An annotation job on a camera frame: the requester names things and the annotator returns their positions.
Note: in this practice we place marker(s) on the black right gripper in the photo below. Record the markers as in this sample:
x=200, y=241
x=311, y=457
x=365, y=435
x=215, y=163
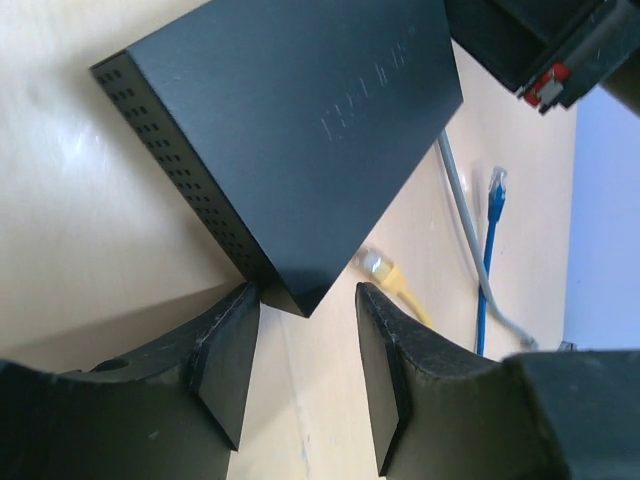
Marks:
x=553, y=53

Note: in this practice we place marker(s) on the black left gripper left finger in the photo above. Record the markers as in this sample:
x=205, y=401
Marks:
x=170, y=409

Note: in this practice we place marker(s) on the black network switch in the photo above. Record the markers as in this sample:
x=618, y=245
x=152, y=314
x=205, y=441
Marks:
x=289, y=126

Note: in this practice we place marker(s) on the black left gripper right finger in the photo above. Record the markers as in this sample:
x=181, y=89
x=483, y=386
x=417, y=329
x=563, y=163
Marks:
x=439, y=411

